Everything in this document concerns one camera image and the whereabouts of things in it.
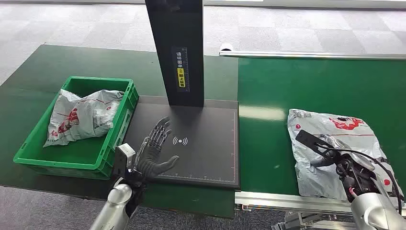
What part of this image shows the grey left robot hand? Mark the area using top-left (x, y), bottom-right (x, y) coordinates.
top-left (135, 116), bottom-right (180, 180)

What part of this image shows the aluminium conveyor frame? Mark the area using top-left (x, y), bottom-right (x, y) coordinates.
top-left (235, 190), bottom-right (406, 230)

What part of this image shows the green conveyor belt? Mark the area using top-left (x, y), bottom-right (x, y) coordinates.
top-left (237, 57), bottom-right (406, 203)

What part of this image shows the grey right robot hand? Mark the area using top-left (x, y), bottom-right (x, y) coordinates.
top-left (311, 134), bottom-right (377, 173)

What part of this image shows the black scanner base pad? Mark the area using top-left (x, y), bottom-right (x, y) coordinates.
top-left (122, 95), bottom-right (240, 190)

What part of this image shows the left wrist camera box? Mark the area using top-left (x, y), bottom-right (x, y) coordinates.
top-left (113, 143), bottom-right (137, 178)

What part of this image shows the green plastic crate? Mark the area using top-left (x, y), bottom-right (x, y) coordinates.
top-left (13, 76), bottom-right (139, 181)

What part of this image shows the white courier bag red print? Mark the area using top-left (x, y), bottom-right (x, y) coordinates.
top-left (287, 109), bottom-right (404, 205)

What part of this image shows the crumpled white courier bag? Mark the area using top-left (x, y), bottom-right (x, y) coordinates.
top-left (43, 89), bottom-right (125, 148)

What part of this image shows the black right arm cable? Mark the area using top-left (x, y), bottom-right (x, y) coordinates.
top-left (312, 144), bottom-right (404, 217)

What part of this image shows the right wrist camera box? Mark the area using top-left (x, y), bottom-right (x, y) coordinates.
top-left (295, 129), bottom-right (326, 152)

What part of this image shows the black scanner column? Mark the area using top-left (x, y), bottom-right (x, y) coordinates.
top-left (145, 0), bottom-right (205, 108)

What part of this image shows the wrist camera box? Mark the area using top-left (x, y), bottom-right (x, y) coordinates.
top-left (295, 129), bottom-right (326, 152)
top-left (113, 143), bottom-right (137, 178)

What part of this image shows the aluminium conveyor side rail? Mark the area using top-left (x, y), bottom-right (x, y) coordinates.
top-left (219, 43), bottom-right (406, 60)

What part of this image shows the black yellow column label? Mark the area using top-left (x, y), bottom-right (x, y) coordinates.
top-left (171, 46), bottom-right (190, 92)

